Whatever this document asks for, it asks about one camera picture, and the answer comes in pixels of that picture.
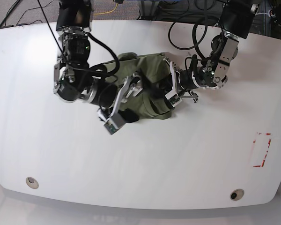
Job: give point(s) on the red tape rectangle marking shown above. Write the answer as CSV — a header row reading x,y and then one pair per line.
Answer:
x,y
260,148

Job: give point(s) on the green t-shirt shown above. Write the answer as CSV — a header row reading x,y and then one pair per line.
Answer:
x,y
152,68

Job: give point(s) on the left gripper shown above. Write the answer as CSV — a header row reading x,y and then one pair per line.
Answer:
x,y
171,88

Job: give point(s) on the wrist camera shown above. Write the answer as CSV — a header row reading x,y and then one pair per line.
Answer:
x,y
114,123
175,100

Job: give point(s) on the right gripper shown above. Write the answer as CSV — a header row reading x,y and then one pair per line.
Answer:
x,y
132,87

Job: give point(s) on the left table cable grommet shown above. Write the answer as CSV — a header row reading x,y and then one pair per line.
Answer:
x,y
32,183

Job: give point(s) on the table cable grommet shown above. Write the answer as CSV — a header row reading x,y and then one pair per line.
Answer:
x,y
237,194
32,183

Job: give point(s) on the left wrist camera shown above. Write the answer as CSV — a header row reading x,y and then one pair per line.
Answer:
x,y
175,100

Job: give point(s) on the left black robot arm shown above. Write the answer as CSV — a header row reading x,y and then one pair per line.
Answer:
x,y
211,72

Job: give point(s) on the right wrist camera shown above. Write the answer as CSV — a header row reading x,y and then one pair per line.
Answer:
x,y
114,123

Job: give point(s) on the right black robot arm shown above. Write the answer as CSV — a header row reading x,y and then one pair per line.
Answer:
x,y
73,77

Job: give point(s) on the right table cable grommet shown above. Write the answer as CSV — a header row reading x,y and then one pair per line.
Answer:
x,y
237,194

